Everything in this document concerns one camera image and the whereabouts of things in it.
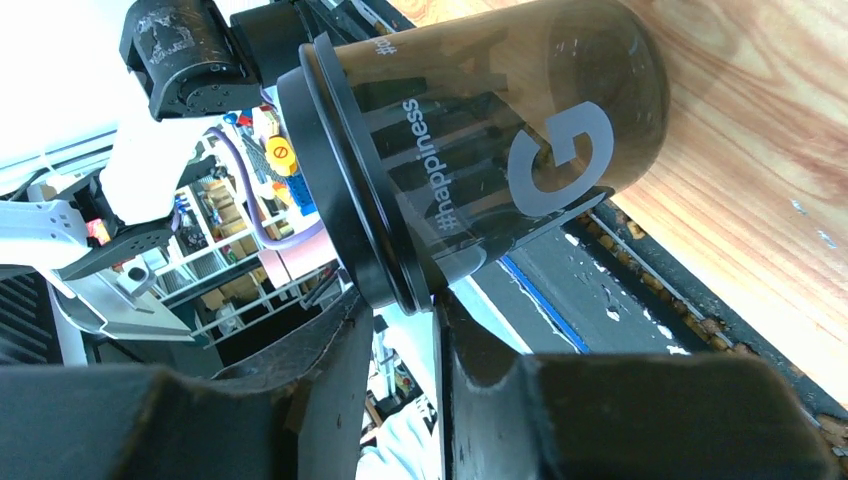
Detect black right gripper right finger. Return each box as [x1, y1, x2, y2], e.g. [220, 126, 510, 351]
[434, 291, 841, 479]

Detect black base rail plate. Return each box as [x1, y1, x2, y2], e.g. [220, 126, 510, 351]
[452, 203, 847, 419]

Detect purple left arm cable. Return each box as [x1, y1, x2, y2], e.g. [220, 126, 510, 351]
[205, 125, 326, 252]

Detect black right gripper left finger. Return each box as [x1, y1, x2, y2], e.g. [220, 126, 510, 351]
[1, 289, 374, 479]

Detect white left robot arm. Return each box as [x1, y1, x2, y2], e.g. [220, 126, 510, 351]
[1, 1, 312, 340]

